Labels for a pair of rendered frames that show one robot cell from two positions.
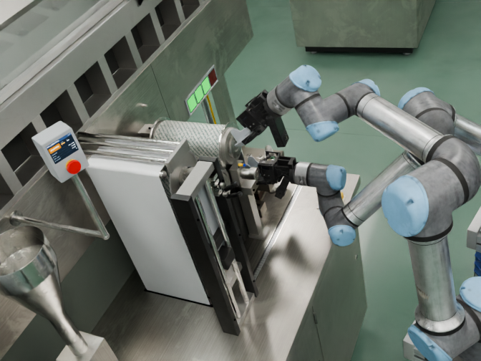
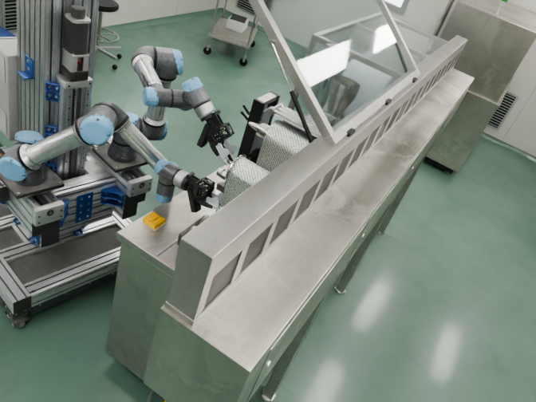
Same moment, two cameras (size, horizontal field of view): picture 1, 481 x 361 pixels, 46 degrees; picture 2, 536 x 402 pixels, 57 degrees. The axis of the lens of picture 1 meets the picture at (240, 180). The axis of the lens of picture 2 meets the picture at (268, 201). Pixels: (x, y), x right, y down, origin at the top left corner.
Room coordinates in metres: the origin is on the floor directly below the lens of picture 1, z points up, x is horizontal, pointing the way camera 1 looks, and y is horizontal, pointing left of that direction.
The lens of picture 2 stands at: (3.11, -0.28, 2.33)
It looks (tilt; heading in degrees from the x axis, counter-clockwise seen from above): 35 degrees down; 165
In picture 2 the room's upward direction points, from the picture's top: 19 degrees clockwise
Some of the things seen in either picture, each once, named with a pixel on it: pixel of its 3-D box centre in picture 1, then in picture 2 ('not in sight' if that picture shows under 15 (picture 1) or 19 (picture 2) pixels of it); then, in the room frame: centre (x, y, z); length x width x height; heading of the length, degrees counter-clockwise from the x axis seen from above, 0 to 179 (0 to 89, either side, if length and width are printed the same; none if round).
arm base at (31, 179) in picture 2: not in sight; (29, 167); (1.16, -0.88, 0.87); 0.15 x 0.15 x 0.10
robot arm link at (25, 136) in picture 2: not in sight; (29, 147); (1.17, -0.88, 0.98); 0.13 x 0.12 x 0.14; 177
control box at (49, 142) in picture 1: (63, 152); not in sight; (0.99, 0.33, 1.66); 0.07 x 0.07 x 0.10; 32
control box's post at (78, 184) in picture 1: (89, 205); not in sight; (0.99, 0.34, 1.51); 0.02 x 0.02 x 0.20
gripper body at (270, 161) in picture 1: (278, 169); (198, 187); (1.42, -0.13, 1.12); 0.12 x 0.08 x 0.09; 56
